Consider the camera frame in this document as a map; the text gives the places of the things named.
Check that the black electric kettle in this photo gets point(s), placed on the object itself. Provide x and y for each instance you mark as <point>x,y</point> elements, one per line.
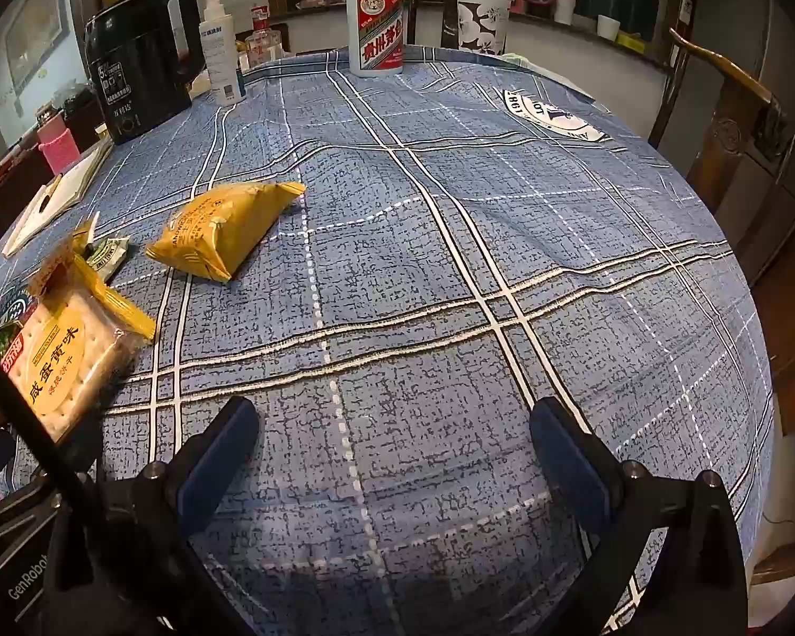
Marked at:
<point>139,66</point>

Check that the small glass bottle red cap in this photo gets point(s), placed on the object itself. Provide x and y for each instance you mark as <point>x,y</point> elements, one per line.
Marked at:
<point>262,46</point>

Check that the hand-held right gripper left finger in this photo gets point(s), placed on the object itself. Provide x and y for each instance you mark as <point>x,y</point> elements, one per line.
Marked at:
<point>218,470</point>

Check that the blue plaid tablecloth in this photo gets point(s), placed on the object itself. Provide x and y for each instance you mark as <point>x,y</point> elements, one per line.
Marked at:
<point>437,245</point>

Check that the floral paper cup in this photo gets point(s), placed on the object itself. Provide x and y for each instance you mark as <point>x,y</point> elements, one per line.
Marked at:
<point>480,20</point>

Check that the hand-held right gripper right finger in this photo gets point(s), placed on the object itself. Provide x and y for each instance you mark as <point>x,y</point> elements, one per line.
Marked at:
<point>570,470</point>

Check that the yellow snack packet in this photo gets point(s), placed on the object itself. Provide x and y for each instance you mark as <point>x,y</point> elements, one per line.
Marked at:
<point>218,225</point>

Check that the white liquor bottle red label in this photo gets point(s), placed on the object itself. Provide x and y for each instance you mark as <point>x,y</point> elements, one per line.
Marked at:
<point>377,26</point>

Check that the light wooden armchair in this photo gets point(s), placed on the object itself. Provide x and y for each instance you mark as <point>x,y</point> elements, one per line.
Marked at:
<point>722,139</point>

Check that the pink water bottle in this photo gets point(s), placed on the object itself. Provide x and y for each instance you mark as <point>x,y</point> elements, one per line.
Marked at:
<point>58,146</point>

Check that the small white cup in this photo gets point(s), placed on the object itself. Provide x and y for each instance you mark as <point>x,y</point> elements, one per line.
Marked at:
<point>607,28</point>

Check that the white notebook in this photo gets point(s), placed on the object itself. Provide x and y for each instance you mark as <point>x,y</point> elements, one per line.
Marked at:
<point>73,179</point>

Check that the black pen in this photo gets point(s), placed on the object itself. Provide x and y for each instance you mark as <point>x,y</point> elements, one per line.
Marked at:
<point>50,192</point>

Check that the white spray bottle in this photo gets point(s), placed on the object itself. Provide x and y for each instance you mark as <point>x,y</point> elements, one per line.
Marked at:
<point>222,53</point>

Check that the small green snack packet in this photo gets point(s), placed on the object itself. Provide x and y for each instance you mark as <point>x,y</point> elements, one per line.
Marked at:
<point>109,255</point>

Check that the yellow-ended cracker packet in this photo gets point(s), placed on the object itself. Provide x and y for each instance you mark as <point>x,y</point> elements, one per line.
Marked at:
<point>66,351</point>

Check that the small yellow box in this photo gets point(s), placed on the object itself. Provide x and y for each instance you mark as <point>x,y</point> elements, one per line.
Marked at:
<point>629,42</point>

